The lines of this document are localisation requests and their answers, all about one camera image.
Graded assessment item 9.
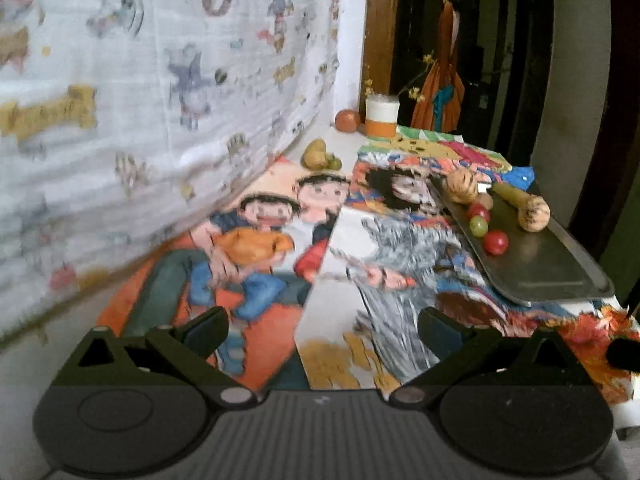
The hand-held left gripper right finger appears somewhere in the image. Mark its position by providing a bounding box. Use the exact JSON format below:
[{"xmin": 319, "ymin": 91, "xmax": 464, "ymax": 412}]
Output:
[{"xmin": 387, "ymin": 307, "xmax": 598, "ymax": 408}]

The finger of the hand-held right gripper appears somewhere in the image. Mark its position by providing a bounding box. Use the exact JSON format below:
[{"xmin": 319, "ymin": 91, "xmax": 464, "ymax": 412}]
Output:
[{"xmin": 606, "ymin": 337, "xmax": 640, "ymax": 372}]

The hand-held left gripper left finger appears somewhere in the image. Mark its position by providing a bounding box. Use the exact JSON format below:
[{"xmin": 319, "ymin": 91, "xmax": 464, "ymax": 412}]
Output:
[{"xmin": 50, "ymin": 306, "xmax": 261, "ymax": 407}]

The metal tray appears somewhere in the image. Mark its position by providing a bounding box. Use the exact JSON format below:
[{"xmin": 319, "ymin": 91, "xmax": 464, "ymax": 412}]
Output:
[{"xmin": 430, "ymin": 175, "xmax": 616, "ymax": 307}]

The striped yellow pepino melon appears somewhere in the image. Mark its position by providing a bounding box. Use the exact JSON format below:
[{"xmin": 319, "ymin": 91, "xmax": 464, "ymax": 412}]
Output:
[{"xmin": 446, "ymin": 167, "xmax": 481, "ymax": 205}]

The tan gourd with green end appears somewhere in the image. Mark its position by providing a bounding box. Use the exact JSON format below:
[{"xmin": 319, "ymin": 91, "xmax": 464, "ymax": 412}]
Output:
[{"xmin": 490, "ymin": 181, "xmax": 552, "ymax": 233}]

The orange leaves drawing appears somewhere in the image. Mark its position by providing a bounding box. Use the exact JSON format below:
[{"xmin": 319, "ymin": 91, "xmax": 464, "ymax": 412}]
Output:
[{"xmin": 550, "ymin": 302, "xmax": 640, "ymax": 407}]

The cartoon boys drawing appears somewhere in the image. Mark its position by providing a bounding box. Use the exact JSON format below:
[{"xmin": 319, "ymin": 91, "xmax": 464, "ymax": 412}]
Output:
[{"xmin": 95, "ymin": 157, "xmax": 351, "ymax": 391}]

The yellow bear drawing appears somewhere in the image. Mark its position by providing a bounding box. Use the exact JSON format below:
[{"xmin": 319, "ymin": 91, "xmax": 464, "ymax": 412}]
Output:
[{"xmin": 360, "ymin": 126, "xmax": 512, "ymax": 171}]

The printed white curtain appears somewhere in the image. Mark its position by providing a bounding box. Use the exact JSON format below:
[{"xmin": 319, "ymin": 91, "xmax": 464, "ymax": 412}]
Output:
[{"xmin": 0, "ymin": 0, "xmax": 346, "ymax": 346}]

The white and orange jar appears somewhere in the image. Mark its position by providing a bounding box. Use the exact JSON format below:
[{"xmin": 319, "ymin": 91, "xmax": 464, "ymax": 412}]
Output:
[{"xmin": 365, "ymin": 94, "xmax": 401, "ymax": 137}]

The red apple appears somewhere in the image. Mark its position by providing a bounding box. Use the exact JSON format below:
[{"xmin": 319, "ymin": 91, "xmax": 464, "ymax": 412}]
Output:
[{"xmin": 334, "ymin": 109, "xmax": 362, "ymax": 132}]

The yellow flower twig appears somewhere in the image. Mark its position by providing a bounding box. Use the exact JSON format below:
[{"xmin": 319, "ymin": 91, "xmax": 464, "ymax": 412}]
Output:
[{"xmin": 362, "ymin": 52, "xmax": 437, "ymax": 103}]

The orange robe wall poster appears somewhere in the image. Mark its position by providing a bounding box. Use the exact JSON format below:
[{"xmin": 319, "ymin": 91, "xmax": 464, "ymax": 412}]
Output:
[{"xmin": 400, "ymin": 0, "xmax": 516, "ymax": 133}]

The wooden door frame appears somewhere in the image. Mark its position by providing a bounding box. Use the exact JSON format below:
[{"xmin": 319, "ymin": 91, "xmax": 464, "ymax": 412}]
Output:
[{"xmin": 361, "ymin": 0, "xmax": 401, "ymax": 98}]

